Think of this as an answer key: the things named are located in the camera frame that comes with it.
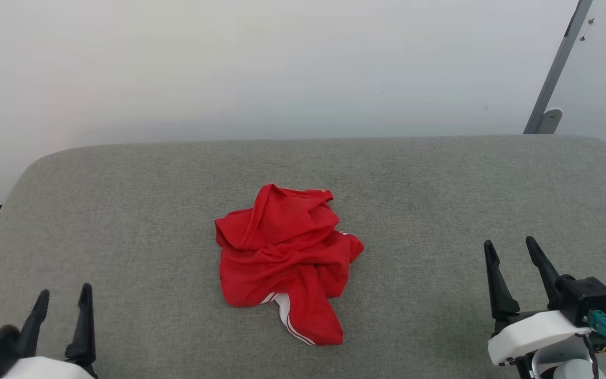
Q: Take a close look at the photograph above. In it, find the white pole foot bracket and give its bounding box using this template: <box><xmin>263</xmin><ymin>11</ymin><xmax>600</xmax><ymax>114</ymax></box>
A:
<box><xmin>536</xmin><ymin>108</ymin><xmax>563</xmax><ymax>135</ymax></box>

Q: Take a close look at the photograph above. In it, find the grey fabric sofa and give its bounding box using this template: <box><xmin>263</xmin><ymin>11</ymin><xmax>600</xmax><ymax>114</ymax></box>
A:
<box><xmin>0</xmin><ymin>135</ymin><xmax>606</xmax><ymax>379</ymax></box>

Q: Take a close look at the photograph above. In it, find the grey metal pole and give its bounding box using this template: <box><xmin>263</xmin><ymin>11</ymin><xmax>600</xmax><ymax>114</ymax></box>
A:
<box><xmin>523</xmin><ymin>0</ymin><xmax>594</xmax><ymax>135</ymax></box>

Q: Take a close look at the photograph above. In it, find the red basketball jersey white trim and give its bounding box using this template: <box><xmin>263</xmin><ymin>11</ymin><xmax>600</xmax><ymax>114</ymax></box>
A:
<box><xmin>214</xmin><ymin>184</ymin><xmax>365</xmax><ymax>347</ymax></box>

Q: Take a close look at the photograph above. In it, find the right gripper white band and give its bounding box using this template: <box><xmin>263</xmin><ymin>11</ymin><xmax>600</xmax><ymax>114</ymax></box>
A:
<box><xmin>483</xmin><ymin>235</ymin><xmax>594</xmax><ymax>367</ymax></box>

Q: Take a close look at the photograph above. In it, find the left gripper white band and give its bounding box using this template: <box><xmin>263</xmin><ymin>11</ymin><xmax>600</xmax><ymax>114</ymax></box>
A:
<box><xmin>0</xmin><ymin>283</ymin><xmax>99</xmax><ymax>379</ymax></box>

